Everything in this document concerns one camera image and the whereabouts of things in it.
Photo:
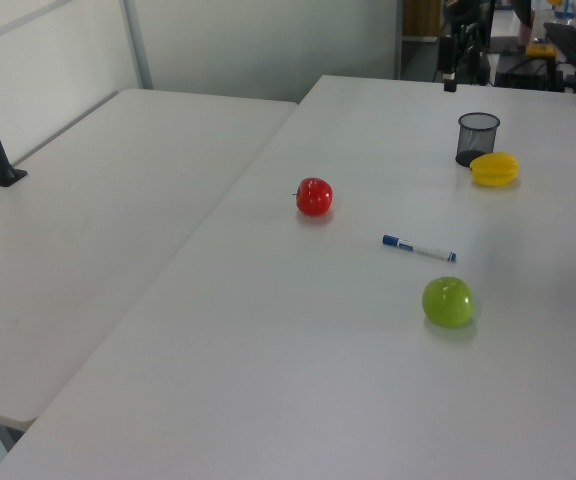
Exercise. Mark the yellow toy starfruit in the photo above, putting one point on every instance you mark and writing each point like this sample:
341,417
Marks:
494,170

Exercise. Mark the red toy apple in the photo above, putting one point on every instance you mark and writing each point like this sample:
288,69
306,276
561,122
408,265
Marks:
314,196

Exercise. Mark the green toy apple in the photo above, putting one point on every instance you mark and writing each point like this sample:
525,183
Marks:
448,302

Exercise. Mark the black equipment case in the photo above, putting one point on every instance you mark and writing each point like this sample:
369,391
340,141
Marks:
523,75

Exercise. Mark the white neighbouring table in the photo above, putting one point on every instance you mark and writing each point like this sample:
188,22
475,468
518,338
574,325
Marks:
93,225

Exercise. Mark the black mesh pen cup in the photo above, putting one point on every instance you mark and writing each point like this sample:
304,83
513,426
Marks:
475,137

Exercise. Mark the yellow box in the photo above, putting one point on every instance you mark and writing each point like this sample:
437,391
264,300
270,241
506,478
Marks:
540,49

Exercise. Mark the grey partition post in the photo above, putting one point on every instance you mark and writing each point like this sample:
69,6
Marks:
139,45

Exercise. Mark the blue capped white marker pen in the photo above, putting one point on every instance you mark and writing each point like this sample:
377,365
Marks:
418,248

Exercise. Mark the wooden cabinet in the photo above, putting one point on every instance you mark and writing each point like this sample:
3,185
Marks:
420,17

